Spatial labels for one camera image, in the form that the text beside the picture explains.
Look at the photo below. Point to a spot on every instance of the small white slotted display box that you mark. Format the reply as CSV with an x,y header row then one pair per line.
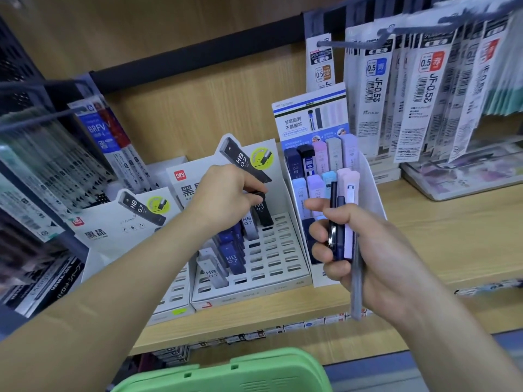
x,y
110,232

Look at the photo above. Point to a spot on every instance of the row of teal packets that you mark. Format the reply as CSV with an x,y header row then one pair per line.
x,y
504,97

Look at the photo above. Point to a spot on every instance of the blue pencil lead case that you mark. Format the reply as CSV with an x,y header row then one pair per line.
x,y
232,234
231,257

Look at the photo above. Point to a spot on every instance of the stack of black packets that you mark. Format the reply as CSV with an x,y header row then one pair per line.
x,y
36,273

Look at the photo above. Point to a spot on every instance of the black metal rail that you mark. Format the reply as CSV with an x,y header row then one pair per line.
x,y
196,53

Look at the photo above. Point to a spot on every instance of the person's right middle finger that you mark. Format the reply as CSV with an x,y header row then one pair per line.
x,y
322,252

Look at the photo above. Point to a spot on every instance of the blue red label refill packet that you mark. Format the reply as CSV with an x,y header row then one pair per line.
x,y
112,134

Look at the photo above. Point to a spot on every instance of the person's left hand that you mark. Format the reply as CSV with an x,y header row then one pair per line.
x,y
220,195

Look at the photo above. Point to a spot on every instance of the wooden shelf board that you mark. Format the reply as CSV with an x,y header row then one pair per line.
x,y
449,236

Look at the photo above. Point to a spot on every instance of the person's right thumb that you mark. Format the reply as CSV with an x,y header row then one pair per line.
x,y
325,208

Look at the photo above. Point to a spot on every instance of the person's right forearm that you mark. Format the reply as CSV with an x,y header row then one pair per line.
x,y
449,334

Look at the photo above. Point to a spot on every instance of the grey refill packet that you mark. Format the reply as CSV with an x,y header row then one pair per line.
x,y
357,293

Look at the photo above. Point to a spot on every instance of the row of clear refill packets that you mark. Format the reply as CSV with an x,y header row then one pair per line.
x,y
45,171

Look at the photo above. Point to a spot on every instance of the row of white refill packets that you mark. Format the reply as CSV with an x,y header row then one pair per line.
x,y
429,89

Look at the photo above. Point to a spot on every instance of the person's left forearm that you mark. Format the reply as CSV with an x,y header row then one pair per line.
x,y
106,306

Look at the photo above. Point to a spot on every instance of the brown label refill packet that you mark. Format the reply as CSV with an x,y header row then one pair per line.
x,y
323,73

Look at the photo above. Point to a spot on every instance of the green plastic basket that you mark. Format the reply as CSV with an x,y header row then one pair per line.
x,y
229,373

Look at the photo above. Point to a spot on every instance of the stack of flat clear packets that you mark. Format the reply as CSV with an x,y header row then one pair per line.
x,y
465,175

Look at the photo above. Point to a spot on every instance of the rows of pastel lead cases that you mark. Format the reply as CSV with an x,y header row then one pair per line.
x,y
322,163

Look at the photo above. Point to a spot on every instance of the person's left fingers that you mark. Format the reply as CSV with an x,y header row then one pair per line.
x,y
254,186

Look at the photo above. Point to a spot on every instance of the black perforated panel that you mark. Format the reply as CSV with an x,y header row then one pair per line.
x,y
16,61

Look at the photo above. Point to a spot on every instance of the large white slotted display box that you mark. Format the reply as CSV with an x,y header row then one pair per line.
x,y
282,257

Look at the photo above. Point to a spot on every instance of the person's right hand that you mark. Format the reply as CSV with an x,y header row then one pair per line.
x,y
376,253

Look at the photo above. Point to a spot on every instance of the grey peg hook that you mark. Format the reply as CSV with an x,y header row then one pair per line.
x,y
359,44

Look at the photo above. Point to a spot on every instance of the dark blue pen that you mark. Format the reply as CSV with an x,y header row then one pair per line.
x,y
337,240

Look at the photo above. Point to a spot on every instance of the grey pencil lead case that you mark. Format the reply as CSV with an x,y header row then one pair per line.
x,y
209,253
249,228
212,275

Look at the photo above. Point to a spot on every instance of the black pencil lead case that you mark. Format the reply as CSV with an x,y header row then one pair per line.
x,y
263,212

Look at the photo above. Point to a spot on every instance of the stack of white boxes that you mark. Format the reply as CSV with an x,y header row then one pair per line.
x,y
384,171

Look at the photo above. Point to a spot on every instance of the blue white display box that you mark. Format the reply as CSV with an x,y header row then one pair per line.
x,y
310,114

